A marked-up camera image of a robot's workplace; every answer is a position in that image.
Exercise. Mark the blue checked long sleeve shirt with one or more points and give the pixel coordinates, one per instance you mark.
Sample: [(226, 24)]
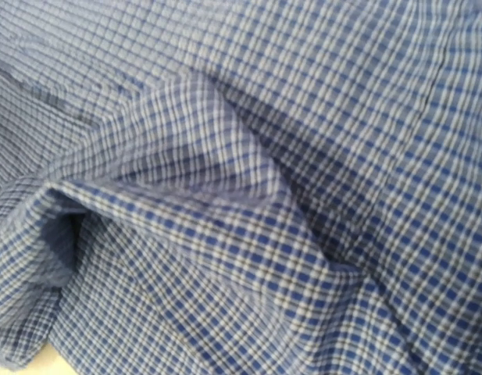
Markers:
[(242, 187)]

